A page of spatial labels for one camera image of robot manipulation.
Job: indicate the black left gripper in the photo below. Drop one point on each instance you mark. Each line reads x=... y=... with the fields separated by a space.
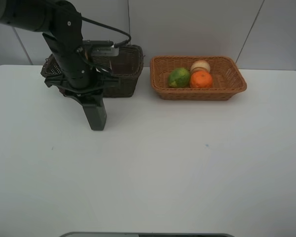
x=97 y=83

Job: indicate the dark green square bottle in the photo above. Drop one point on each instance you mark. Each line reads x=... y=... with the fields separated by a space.
x=99 y=117

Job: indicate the green lime fruit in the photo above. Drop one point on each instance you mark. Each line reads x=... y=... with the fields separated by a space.
x=179 y=78

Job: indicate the orange mandarin fruit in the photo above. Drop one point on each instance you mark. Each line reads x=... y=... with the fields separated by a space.
x=201 y=79

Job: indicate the red yellow peach fruit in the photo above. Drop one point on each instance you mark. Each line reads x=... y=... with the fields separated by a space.
x=200 y=65

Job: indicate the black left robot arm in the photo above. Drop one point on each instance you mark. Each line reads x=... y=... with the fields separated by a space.
x=60 y=25

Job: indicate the dark brown wicker basket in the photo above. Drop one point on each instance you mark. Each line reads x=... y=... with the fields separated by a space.
x=127 y=66

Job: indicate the orange wicker basket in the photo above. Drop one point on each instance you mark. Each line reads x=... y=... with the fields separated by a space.
x=227 y=79

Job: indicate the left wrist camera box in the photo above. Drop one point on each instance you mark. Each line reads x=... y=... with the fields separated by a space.
x=100 y=48

